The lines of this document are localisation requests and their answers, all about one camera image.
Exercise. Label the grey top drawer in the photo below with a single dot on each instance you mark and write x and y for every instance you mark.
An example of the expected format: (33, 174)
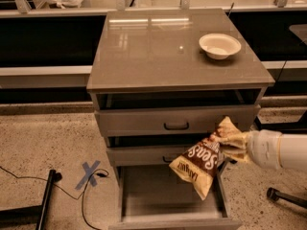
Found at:
(174, 120)

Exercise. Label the brown chip bag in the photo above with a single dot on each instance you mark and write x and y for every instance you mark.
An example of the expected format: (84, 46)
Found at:
(198, 165)

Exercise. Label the black stand leg left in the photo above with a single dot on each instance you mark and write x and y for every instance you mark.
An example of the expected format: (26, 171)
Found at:
(33, 214)

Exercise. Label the grey middle drawer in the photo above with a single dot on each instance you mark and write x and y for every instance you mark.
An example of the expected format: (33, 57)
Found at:
(145, 155)

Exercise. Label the black stand leg right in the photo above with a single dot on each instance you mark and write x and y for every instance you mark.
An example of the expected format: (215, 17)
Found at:
(258, 123)

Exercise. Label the white paper bowl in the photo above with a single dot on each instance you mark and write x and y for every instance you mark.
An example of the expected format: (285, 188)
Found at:
(219, 46)

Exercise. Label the grey bottom drawer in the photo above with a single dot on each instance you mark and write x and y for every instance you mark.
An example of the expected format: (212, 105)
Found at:
(153, 197)

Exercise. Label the black stand leg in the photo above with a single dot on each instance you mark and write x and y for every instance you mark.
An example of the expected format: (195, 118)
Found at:
(258, 123)
(33, 214)

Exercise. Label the black caster leg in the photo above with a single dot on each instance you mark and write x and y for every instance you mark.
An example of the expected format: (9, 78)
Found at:
(275, 195)

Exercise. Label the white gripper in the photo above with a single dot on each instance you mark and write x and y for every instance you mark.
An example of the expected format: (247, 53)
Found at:
(263, 149)

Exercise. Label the blue tape cross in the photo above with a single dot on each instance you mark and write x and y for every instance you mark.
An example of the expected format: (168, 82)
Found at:
(88, 174)

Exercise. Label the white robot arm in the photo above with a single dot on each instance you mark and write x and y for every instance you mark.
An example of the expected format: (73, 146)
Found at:
(293, 151)

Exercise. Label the grey drawer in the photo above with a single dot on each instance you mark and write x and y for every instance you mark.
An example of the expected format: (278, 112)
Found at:
(145, 155)
(153, 197)
(174, 120)

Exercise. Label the grey drawer cabinet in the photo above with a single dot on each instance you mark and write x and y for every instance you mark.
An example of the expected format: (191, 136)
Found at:
(152, 59)

